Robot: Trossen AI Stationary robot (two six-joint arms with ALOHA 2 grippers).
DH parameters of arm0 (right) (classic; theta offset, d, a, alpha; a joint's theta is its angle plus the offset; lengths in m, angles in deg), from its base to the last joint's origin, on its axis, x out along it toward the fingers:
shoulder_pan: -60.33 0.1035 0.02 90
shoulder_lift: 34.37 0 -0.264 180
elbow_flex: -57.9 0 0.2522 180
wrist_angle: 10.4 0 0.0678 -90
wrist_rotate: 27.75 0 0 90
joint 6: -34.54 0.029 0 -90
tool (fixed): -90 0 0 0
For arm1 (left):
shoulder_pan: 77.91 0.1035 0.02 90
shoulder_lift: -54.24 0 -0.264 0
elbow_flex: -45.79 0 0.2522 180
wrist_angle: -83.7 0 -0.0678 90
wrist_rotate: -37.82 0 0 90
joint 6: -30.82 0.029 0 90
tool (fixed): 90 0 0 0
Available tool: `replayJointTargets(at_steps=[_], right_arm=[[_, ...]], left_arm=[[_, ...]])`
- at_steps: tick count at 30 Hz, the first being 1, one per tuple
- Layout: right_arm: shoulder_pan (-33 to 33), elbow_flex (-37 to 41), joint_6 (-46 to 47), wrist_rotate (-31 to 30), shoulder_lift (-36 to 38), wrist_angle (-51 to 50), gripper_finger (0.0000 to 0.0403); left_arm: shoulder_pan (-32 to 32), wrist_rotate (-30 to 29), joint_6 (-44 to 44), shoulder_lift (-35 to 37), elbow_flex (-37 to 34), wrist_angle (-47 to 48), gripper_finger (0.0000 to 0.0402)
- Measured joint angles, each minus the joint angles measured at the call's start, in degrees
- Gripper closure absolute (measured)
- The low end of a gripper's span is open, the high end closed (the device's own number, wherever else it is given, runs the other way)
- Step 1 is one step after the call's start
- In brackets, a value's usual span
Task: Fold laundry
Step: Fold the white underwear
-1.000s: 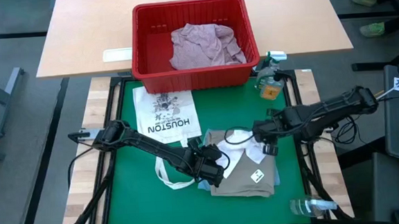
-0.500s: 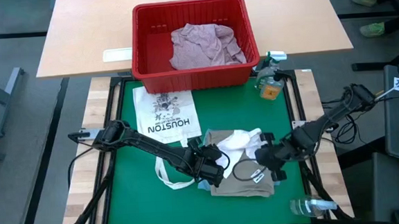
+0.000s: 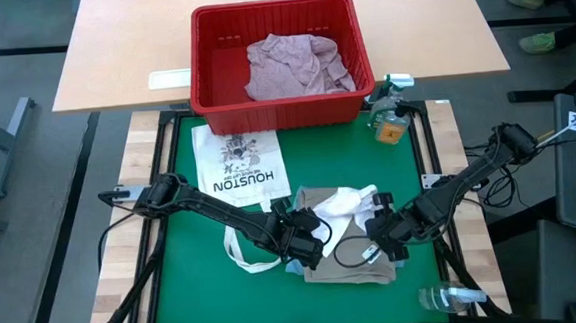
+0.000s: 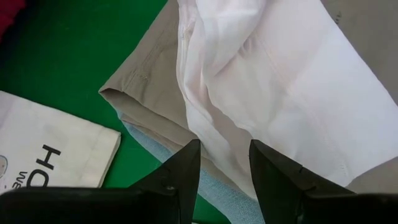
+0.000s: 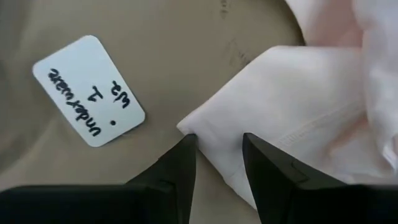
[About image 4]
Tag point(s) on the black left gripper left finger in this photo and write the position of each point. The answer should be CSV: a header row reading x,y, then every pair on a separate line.
x,y
185,174

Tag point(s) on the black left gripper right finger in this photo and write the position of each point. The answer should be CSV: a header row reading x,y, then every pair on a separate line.
x,y
276,180

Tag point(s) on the light blue denim jeans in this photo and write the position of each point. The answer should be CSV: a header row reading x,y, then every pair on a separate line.
x,y
224,199

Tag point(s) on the beige garment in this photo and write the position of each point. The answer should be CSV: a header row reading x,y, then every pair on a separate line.
x,y
149,87

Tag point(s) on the white garment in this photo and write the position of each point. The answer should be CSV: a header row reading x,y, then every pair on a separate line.
x,y
280,77

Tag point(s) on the white printed tote bag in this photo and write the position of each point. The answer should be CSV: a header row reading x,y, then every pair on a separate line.
x,y
46,130

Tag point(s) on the red plastic laundry basket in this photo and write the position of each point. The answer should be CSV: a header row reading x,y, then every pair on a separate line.
x,y
7,12

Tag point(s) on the green table mat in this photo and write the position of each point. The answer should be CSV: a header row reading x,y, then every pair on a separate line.
x,y
77,46

